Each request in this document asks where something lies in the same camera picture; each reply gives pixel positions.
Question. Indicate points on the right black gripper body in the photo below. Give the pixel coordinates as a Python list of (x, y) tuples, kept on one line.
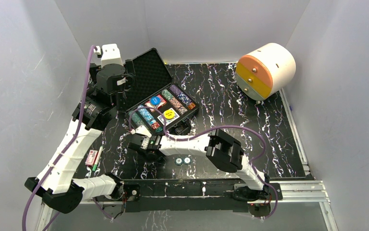
[(151, 159)]

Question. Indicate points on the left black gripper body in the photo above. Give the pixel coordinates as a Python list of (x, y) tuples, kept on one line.
[(128, 81)]

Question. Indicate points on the blue small blind button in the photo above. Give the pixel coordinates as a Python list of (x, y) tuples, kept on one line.
[(155, 101)]

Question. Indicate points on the red playing card deck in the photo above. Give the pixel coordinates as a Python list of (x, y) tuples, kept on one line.
[(152, 109)]

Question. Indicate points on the yellow big blind button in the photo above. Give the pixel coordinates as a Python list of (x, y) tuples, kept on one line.
[(169, 114)]

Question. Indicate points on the triangular all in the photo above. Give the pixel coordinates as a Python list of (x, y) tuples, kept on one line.
[(163, 102)]

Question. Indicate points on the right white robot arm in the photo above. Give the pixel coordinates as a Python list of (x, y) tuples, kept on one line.
[(221, 149)]

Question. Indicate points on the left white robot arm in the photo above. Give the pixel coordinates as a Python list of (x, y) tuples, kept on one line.
[(99, 105)]

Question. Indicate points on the black poker set case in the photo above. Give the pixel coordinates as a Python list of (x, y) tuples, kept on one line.
[(153, 77)]

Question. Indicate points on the teal fifty chip left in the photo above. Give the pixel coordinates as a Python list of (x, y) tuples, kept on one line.
[(178, 161)]

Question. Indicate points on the teal fifty chip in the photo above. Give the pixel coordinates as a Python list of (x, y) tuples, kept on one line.
[(178, 161), (187, 161)]

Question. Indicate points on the light blue chip stack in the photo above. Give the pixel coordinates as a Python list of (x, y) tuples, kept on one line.
[(144, 111)]

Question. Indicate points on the teal fifty chip right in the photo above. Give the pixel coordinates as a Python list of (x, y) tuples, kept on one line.
[(187, 161)]

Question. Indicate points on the pale green chip stack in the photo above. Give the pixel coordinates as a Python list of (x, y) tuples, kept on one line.
[(134, 118)]

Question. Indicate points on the orange blue chip stack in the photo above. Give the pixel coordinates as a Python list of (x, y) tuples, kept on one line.
[(178, 106)]

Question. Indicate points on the purple and blue chip stack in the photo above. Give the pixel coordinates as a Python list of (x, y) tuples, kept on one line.
[(183, 97)]

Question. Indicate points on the red white small box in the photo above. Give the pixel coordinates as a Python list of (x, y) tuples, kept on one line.
[(91, 158)]

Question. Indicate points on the white cylindrical drawer unit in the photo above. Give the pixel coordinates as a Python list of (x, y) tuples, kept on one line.
[(264, 71)]

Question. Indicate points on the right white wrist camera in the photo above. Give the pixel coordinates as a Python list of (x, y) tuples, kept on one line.
[(141, 130)]

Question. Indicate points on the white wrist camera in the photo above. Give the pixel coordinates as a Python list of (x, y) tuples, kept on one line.
[(141, 130), (109, 54)]

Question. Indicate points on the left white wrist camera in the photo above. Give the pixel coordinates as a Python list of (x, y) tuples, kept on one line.
[(109, 54)]

